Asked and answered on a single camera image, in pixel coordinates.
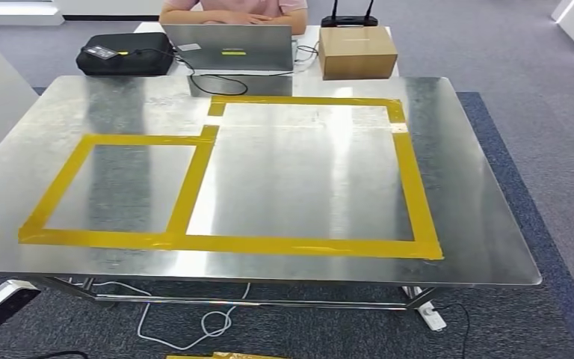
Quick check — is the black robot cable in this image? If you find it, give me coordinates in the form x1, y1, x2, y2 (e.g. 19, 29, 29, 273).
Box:
19, 349, 90, 359

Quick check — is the long white floor cable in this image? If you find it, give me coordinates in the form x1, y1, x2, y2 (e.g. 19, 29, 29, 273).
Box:
71, 281, 252, 352

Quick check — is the black router with antennas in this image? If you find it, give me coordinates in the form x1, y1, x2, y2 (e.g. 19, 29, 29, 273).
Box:
320, 0, 380, 28

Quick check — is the black laptop cable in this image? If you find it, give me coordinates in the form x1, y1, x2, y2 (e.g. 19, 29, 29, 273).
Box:
173, 46, 250, 96

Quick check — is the brown cardboard box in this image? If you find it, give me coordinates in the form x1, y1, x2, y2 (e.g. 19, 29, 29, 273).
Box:
318, 25, 398, 81

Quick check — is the person at laptop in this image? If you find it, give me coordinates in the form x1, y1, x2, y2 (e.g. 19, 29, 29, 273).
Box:
158, 0, 309, 36

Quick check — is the yellow floor tape outline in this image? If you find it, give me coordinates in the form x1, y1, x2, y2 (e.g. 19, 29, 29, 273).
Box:
165, 350, 288, 359

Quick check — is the silver laptop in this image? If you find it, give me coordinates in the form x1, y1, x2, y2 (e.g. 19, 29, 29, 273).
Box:
161, 23, 295, 76

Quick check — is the long black floor cable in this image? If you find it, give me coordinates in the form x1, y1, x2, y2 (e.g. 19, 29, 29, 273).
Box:
433, 302, 471, 359

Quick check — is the yellow workbench tape outline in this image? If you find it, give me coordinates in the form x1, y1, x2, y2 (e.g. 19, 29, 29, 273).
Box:
18, 95, 445, 261

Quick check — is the black carry bag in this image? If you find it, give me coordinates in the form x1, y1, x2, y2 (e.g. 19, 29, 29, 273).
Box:
75, 31, 175, 77

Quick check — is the stainless steel workbench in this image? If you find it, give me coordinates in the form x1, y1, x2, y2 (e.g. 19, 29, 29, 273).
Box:
0, 75, 543, 312

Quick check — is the white power strip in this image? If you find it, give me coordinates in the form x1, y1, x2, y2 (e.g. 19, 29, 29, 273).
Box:
403, 286, 448, 332

